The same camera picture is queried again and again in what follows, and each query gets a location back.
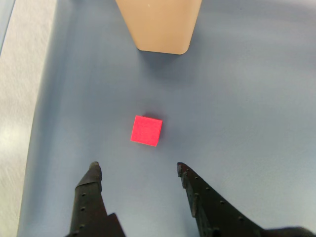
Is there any dark blue table mat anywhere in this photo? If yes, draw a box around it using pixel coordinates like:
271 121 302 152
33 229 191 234
17 0 316 237

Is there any beige metal container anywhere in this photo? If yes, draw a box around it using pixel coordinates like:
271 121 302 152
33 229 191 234
115 0 203 55

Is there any red cube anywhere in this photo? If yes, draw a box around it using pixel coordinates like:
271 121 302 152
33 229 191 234
130 115 163 148

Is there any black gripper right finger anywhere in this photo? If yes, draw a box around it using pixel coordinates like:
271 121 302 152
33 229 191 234
177 162 268 237

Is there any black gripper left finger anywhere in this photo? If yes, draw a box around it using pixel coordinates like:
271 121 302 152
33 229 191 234
69 161 126 237

